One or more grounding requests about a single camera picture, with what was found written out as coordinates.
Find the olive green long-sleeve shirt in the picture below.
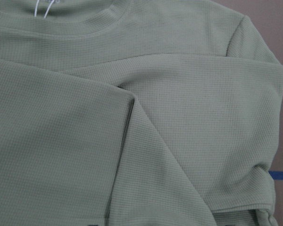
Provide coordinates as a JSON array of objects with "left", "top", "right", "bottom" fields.
[{"left": 0, "top": 0, "right": 283, "bottom": 226}]

